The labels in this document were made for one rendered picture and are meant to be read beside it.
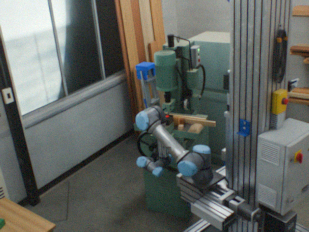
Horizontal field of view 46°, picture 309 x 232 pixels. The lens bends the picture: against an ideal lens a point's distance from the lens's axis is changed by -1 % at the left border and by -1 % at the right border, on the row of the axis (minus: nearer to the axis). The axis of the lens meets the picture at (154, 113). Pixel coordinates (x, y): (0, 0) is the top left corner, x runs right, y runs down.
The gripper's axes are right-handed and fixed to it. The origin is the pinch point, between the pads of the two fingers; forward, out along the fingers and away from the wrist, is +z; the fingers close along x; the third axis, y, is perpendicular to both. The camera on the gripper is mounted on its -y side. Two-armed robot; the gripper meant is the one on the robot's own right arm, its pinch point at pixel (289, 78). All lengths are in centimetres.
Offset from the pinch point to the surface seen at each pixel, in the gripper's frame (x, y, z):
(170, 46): -83, -41, -40
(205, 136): -78, 51, -17
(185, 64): -78, -23, -32
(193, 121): -68, 22, -49
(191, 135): -62, 28, -63
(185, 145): -69, 37, -64
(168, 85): -81, -12, -57
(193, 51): -73, -31, -22
